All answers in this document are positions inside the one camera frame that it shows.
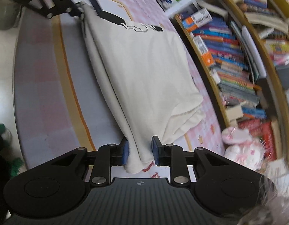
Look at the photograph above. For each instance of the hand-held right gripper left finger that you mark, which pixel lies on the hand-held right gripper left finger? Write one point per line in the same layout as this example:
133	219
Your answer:
125	152

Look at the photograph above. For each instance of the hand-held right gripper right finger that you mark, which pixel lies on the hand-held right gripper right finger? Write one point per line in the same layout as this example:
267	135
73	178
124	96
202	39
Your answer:
155	151

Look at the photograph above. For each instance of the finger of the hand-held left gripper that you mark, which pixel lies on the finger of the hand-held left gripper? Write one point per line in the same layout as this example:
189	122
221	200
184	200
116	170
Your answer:
64	5
92	0

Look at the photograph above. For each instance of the cream t-shirt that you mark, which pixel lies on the cream t-shirt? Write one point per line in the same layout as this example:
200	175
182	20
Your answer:
146	75

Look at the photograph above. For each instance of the pink checked cartoon desk mat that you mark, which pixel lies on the pink checked cartoon desk mat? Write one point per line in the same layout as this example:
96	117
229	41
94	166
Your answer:
41	75

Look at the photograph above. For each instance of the white plush bunny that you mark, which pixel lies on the white plush bunny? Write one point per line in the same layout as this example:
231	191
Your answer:
242	150

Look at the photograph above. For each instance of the small white box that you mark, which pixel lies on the small white box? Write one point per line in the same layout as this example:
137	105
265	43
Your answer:
216	75

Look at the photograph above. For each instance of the green fuzzy object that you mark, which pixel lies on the green fuzzy object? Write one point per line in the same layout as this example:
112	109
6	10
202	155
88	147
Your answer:
16	166

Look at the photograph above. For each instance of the red box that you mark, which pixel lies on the red box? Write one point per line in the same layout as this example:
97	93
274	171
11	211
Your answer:
266	133

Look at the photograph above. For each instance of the leaning grey white book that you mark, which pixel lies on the leaning grey white book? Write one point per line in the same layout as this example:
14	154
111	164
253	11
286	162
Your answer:
212	7

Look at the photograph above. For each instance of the wooden bookshelf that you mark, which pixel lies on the wooden bookshelf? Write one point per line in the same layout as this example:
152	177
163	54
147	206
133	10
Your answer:
273	72

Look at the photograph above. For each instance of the stack of white papers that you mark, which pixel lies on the stack of white papers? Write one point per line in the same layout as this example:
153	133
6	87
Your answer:
266	21

